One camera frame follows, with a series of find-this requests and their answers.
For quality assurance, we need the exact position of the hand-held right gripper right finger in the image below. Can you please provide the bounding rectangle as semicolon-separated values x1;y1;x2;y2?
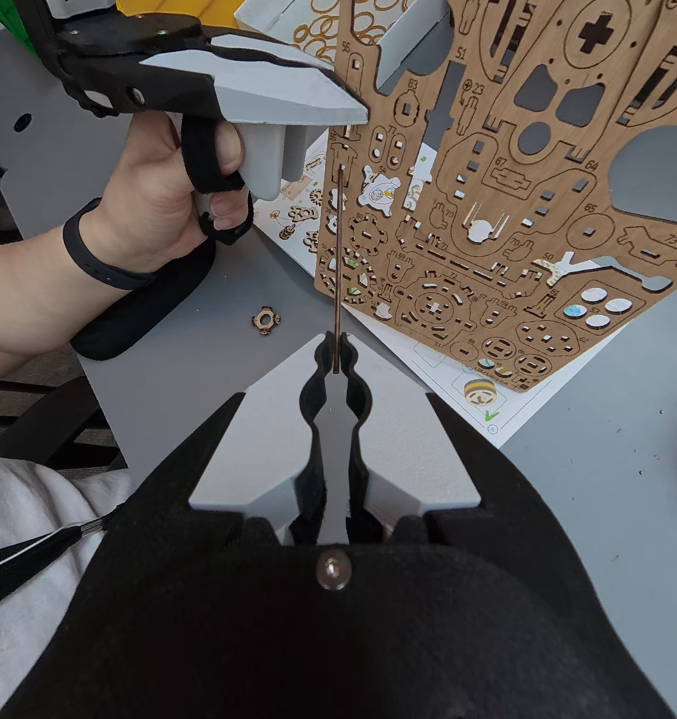
340;331;482;544

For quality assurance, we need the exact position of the white cardboard tray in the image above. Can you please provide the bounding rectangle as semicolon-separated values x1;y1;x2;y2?
234;0;454;97

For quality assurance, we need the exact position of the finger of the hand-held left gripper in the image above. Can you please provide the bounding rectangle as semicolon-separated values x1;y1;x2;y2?
209;30;347;91
212;66;371;202

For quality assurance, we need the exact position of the green plastic bin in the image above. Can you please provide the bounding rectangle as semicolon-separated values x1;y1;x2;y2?
0;0;39;57

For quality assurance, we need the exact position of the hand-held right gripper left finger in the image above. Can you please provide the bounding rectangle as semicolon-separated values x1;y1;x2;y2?
187;331;334;544

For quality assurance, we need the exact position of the slim wooden puzzle piece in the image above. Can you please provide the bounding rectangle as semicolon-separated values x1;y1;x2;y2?
333;164;346;375

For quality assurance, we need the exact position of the black wristband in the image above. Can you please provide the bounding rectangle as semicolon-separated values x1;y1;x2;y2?
62;198;163;292

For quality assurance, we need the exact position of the person's left hand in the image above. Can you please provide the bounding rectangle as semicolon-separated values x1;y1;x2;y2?
83;111;253;277

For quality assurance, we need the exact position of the yellow plastic bin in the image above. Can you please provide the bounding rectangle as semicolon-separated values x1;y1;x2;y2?
115;0;244;24

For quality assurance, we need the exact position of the black padded wrist rest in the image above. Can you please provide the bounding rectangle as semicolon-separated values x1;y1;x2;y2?
69;236;219;362

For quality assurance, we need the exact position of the assembly instruction booklet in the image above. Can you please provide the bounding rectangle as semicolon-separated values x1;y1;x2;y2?
262;129;623;451

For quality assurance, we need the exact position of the person's left forearm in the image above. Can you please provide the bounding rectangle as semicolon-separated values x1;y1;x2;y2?
0;225;165;388

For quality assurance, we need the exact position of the wooden laser-cut parts sheet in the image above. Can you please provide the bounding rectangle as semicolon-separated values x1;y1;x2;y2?
314;0;677;394

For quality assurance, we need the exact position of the black harness strap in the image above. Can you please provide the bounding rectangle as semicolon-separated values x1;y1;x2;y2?
0;504;127;614

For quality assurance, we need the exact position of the pile of tan rubber bands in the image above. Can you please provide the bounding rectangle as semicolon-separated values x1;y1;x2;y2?
291;0;429;58

